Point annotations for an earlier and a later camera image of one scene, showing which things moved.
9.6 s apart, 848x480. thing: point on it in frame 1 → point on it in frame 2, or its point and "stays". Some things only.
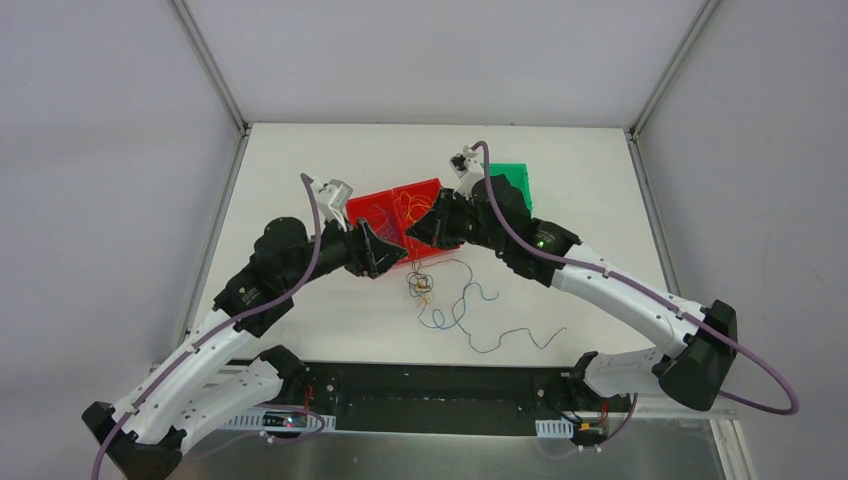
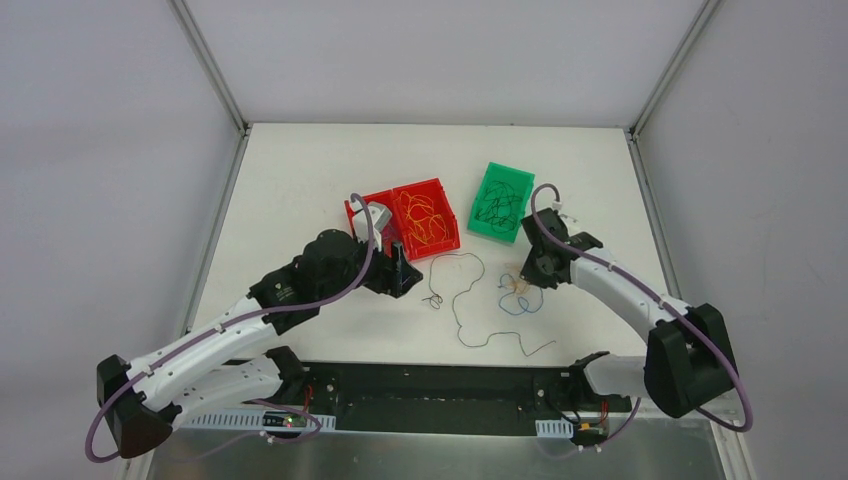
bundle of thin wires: (420, 284) → (524, 297)
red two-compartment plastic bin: (390, 215) stays
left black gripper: (361, 250) → (400, 270)
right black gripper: (448, 220) → (536, 266)
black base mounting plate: (440, 396) stays
